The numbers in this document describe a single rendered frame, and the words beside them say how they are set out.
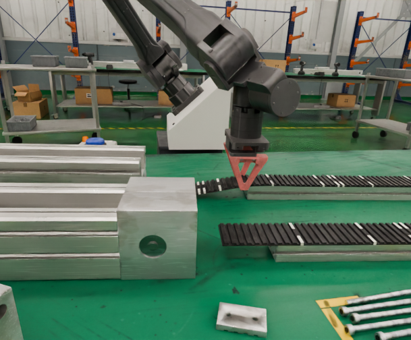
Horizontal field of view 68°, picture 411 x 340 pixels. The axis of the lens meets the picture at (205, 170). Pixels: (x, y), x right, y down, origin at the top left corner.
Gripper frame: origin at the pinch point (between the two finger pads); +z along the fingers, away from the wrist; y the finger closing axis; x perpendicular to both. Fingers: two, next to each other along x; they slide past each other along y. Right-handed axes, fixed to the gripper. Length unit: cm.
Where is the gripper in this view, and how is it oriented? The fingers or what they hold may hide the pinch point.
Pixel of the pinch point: (241, 180)
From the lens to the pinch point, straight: 60.2
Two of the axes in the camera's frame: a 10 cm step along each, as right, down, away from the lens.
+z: -0.4, 9.3, 3.5
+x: 10.0, 0.1, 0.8
